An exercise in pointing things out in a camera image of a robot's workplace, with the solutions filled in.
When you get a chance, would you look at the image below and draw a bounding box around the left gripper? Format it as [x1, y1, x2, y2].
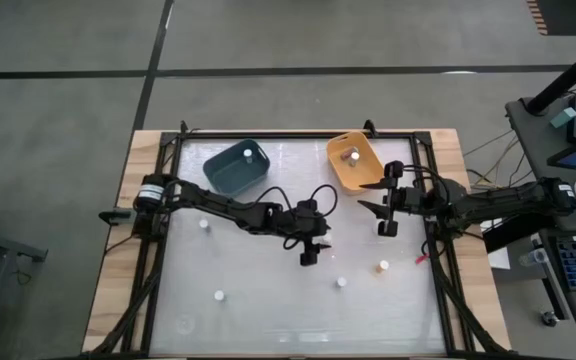
[287, 198, 333, 267]

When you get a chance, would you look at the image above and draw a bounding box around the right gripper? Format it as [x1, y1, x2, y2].
[356, 160, 422, 238]

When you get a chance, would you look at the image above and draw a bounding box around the yellow plastic bin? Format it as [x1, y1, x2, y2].
[325, 130, 386, 196]

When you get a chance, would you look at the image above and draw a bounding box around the teal plastic bin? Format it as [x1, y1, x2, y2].
[202, 138, 272, 198]

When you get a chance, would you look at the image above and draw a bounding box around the white paper sheet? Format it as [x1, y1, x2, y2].
[485, 244, 512, 269]

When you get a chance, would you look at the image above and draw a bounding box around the clear plastic cup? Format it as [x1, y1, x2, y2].
[519, 248, 549, 267]

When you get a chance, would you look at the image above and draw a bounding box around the dark grey equipment cart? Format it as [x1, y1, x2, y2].
[505, 94, 576, 359]

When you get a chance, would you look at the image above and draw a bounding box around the small teal box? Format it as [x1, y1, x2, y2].
[549, 106, 576, 129]

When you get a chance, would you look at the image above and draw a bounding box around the dark hazard-striped floor mat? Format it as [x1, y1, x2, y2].
[526, 0, 576, 37]

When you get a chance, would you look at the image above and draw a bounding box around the grey metal shelf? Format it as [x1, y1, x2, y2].
[0, 224, 49, 346]

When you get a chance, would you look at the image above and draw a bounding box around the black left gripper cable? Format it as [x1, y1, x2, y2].
[253, 183, 340, 219]

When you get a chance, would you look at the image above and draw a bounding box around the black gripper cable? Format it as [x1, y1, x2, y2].
[253, 183, 340, 219]
[400, 163, 452, 201]

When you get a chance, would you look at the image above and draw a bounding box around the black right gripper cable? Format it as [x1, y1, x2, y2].
[400, 163, 452, 201]

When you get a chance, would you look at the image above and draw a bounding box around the black aluminium table frame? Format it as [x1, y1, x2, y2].
[80, 119, 512, 359]

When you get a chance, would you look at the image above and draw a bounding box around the black table-level camera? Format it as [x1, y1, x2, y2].
[98, 208, 137, 226]

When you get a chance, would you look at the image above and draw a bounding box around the black camera stand pole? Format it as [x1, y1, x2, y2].
[525, 34, 576, 115]

